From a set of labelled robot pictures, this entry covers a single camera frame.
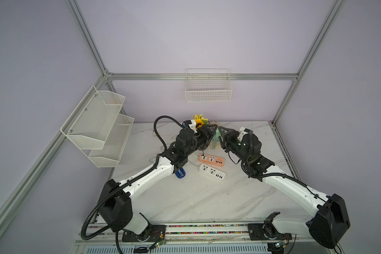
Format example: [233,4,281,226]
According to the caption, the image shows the white power strip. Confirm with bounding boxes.
[199,164,226,182]

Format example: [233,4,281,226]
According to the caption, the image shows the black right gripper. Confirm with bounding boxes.
[218,126,251,165]

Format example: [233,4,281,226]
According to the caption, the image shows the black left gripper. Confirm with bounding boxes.
[185,125,217,158]

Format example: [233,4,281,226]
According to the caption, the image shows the white wire wall basket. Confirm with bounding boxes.
[185,68,232,103]

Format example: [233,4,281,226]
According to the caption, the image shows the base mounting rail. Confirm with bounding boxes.
[72,222,311,254]

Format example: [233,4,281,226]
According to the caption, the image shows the sunflower bouquet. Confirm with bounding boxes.
[193,114,210,129]

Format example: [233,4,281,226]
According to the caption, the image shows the aluminium frame rails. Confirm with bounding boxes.
[0,1,345,239]

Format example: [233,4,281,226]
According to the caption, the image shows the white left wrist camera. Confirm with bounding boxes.
[182,119,197,133]

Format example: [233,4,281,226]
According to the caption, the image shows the orange power strip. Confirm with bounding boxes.
[199,153,225,167]

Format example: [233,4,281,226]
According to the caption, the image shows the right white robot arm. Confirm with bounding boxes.
[218,127,351,249]

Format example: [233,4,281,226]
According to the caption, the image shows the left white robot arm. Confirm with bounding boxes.
[80,120,218,241]

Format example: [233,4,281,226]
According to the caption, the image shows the blue electric shaver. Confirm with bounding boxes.
[175,168,186,179]

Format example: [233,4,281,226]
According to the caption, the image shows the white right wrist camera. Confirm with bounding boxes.
[238,127,250,141]

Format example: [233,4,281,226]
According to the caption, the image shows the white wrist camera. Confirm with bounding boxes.
[238,127,250,141]
[182,119,197,133]

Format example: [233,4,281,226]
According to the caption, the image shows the white power plug cable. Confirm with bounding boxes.
[148,129,178,165]

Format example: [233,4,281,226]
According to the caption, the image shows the green brush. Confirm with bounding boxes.
[210,130,221,149]

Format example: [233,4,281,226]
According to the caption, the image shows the white mesh wall shelf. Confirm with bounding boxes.
[60,86,134,168]

